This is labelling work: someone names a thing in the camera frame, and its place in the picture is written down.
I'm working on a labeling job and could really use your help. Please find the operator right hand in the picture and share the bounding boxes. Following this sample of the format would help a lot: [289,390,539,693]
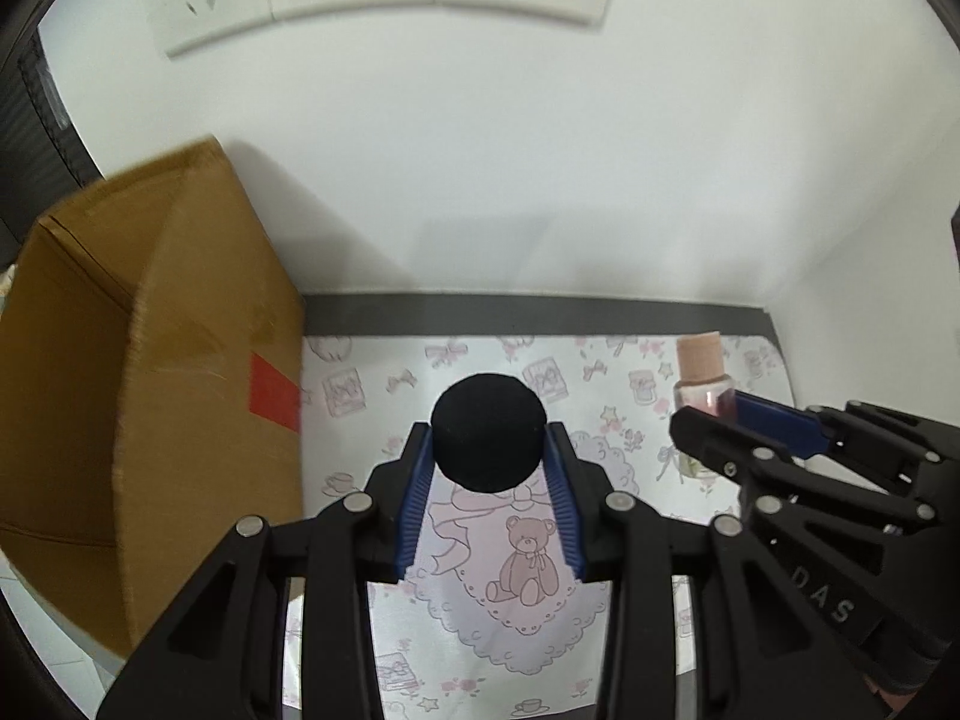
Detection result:
[864,671,960,720]

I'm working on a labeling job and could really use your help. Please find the small pink-capped glass bottle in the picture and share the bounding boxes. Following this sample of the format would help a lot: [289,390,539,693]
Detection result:
[672,330,737,481]

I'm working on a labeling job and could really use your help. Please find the pink patterned desk mat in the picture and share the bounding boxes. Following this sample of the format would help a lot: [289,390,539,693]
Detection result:
[301,296,791,718]

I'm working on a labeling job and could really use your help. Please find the black round sponge puff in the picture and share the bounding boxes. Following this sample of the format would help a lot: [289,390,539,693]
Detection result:
[430,372,547,494]

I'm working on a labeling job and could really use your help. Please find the brown cardboard box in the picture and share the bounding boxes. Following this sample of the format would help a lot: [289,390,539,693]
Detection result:
[2,138,304,656]

